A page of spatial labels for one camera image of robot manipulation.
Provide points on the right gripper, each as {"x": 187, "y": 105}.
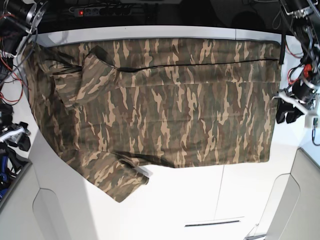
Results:
{"x": 17, "y": 134}

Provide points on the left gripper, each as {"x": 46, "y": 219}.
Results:
{"x": 303, "y": 100}

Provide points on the camouflage T-shirt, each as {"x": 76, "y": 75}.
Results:
{"x": 109, "y": 107}

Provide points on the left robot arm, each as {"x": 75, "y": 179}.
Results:
{"x": 302, "y": 19}

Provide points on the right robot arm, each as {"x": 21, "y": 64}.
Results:
{"x": 19, "y": 23}

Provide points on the blue black items in bin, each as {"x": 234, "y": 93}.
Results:
{"x": 11, "y": 164}

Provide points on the black power strip red switch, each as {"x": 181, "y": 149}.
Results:
{"x": 100, "y": 11}

